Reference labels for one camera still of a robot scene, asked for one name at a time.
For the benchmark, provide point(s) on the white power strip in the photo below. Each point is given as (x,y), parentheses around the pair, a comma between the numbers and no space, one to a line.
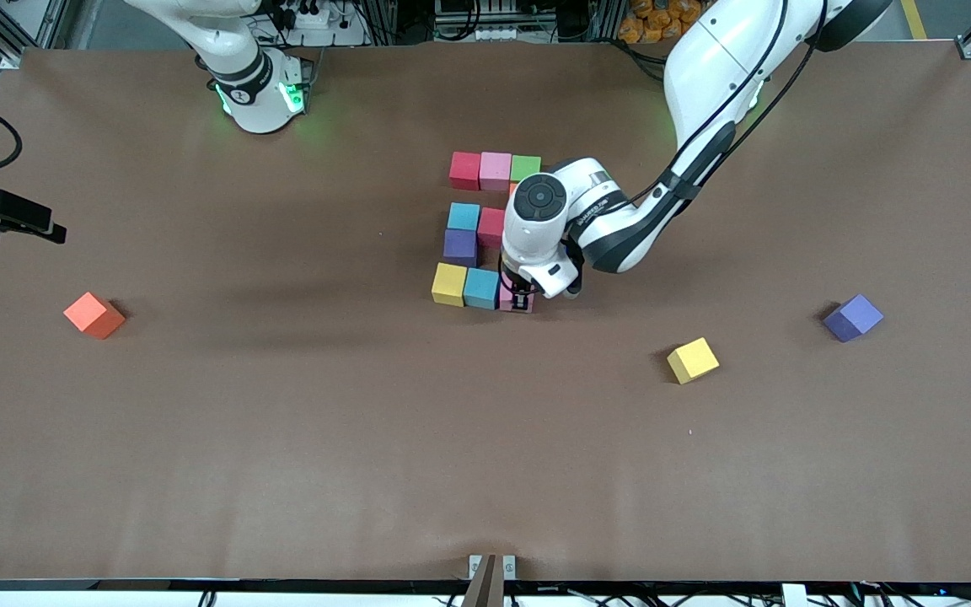
(308,17)

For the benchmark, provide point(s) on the yellow foam cube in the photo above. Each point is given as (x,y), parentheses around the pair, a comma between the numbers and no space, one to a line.
(449,284)
(693,360)

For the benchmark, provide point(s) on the blue foam cube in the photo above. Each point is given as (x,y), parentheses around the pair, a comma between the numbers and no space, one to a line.
(464,217)
(481,288)

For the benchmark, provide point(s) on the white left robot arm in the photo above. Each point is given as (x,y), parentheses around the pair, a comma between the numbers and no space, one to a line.
(705,76)

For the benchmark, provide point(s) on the purple foam cube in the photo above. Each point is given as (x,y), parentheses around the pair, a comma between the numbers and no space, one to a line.
(853,316)
(460,247)

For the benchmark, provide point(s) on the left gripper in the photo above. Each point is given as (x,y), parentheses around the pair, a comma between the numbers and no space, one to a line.
(521,297)

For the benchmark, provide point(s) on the metal table edge bracket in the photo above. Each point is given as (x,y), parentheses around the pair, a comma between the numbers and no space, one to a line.
(492,582)

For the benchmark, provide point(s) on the white tag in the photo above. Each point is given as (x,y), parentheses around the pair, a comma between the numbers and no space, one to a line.
(793,595)

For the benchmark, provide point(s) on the red foam cube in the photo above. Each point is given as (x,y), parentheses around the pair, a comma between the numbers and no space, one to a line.
(490,228)
(465,170)

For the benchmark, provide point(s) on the pink foam cube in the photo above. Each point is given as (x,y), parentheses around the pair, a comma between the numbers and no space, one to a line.
(506,303)
(496,171)

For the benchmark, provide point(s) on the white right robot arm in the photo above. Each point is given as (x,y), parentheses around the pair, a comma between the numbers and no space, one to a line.
(241,59)

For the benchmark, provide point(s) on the orange fruit bag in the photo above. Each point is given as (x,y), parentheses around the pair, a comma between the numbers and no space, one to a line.
(654,21)

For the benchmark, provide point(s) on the green foam cube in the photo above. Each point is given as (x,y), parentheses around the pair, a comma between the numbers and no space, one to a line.
(526,167)

